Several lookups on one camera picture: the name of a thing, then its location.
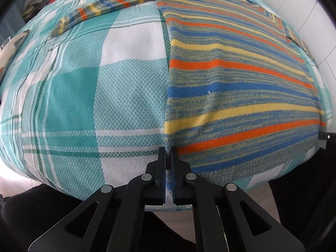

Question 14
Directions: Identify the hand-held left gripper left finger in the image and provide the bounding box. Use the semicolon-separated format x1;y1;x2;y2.
29;147;167;252

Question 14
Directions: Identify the striped knit sweater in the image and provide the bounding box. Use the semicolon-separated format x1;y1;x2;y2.
51;0;327;186

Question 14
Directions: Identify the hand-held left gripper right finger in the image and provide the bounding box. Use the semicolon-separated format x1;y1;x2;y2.
171;147;308;252

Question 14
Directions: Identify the patterned cushion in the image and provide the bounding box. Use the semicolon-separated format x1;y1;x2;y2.
0;29;31;84

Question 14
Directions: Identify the dark clothing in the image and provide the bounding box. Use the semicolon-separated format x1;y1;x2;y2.
0;184;124;252

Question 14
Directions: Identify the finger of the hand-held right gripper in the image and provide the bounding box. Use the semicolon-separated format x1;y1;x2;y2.
318;132;336;149

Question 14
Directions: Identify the green cloth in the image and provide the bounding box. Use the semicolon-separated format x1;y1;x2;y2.
22;5;36;18

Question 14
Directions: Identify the white wardrobe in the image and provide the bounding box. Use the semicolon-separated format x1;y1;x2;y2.
233;0;336;69

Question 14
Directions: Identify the teal plaid bed blanket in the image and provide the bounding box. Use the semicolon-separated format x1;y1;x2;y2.
0;0;332;213

